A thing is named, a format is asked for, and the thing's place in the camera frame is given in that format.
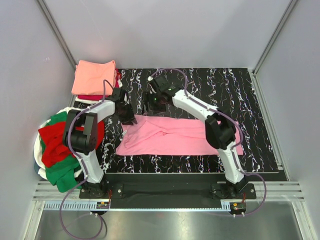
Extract green t shirt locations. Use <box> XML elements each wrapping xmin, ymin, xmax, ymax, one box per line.
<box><xmin>40</xmin><ymin>111</ymin><xmax>82</xmax><ymax>193</ymax></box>

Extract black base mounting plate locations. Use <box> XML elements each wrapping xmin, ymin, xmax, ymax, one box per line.
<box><xmin>79</xmin><ymin>173</ymin><xmax>257</xmax><ymax>200</ymax></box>

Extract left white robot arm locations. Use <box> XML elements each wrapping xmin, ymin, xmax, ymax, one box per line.
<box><xmin>62</xmin><ymin>88</ymin><xmax>137</xmax><ymax>198</ymax></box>

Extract folded magenta t shirt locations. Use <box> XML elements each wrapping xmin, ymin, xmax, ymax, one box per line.
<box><xmin>77</xmin><ymin>69</ymin><xmax>122</xmax><ymax>101</ymax></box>

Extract red t shirt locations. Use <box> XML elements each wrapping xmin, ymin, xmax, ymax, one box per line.
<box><xmin>37</xmin><ymin>119</ymin><xmax>105</xmax><ymax>168</ymax></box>

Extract aluminium rail profile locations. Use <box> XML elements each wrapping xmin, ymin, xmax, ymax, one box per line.
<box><xmin>33</xmin><ymin>181</ymin><xmax>304</xmax><ymax>202</ymax></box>

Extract slotted cable duct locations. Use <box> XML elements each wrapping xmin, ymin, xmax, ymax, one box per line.
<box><xmin>44</xmin><ymin>200</ymin><xmax>231</xmax><ymax>212</ymax></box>

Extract folded peach t shirt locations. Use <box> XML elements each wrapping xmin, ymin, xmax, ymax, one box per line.
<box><xmin>71</xmin><ymin>60</ymin><xmax>116</xmax><ymax>96</ymax></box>

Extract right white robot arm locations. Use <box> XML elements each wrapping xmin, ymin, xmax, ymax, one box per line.
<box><xmin>144</xmin><ymin>76</ymin><xmax>248</xmax><ymax>199</ymax></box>

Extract pink t shirt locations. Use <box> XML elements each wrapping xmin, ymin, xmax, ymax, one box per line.
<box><xmin>116</xmin><ymin>114</ymin><xmax>245</xmax><ymax>156</ymax></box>

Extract right aluminium frame post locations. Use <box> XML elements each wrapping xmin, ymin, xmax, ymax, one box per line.
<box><xmin>252</xmin><ymin>0</ymin><xmax>300</xmax><ymax>75</ymax></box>

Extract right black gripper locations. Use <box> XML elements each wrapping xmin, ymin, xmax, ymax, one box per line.
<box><xmin>141</xmin><ymin>91</ymin><xmax>166</xmax><ymax>116</ymax></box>

